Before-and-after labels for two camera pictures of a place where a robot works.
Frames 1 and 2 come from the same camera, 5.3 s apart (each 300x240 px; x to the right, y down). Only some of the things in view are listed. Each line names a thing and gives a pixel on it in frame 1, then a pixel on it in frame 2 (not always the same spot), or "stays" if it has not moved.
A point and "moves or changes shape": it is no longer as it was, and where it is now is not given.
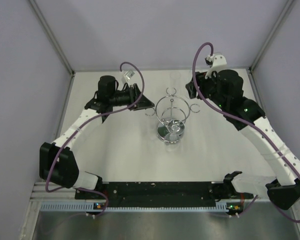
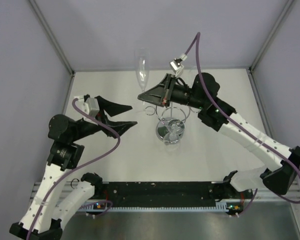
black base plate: x=159 y=194 stays
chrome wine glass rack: x=172 y=112 stays
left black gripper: x=134 y=93 to x=111 y=108
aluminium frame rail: x=52 y=36 stays
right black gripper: x=201 y=81 to x=161 y=94
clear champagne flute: x=174 y=76 moves or changes shape
